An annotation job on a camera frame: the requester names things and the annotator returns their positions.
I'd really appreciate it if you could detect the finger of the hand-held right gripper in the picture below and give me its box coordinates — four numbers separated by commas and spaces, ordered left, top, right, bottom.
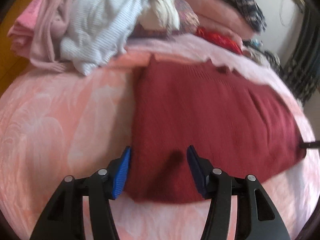
300, 141, 320, 149

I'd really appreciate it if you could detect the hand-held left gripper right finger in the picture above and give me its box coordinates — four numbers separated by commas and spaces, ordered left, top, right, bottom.
186, 145, 292, 240

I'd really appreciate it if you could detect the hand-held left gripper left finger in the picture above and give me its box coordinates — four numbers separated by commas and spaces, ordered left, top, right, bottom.
30, 146, 132, 240

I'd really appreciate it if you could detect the dark red knit sweater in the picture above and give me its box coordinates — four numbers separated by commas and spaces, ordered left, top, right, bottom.
125, 59, 307, 205

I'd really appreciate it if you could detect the pink bed blanket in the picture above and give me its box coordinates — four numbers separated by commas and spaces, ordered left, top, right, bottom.
0, 34, 320, 240

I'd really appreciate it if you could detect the dark patterned curtain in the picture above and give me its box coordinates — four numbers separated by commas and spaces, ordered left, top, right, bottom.
282, 4, 320, 104

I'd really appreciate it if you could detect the grey plaid cloth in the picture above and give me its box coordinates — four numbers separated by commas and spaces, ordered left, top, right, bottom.
246, 38, 284, 73

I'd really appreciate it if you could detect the red embroidered pouch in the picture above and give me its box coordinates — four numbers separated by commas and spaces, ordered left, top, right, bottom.
194, 27, 243, 55

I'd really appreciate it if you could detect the white knit garment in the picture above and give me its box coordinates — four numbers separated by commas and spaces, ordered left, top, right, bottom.
59, 0, 174, 76

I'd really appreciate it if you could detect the purple patterned pillow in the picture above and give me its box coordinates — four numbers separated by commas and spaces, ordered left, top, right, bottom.
134, 0, 200, 39

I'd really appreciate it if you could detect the pink folded quilt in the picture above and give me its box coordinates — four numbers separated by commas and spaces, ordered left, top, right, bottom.
175, 0, 262, 46

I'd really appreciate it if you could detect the mauve garment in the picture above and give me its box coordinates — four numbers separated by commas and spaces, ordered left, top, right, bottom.
29, 0, 79, 73

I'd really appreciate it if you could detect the cream garment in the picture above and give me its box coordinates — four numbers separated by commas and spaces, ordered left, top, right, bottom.
138, 0, 181, 32

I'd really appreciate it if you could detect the wooden wardrobe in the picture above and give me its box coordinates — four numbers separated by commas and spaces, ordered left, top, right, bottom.
0, 0, 40, 98

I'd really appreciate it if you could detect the white wall cable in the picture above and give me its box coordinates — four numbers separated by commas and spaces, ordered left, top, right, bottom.
279, 0, 292, 27

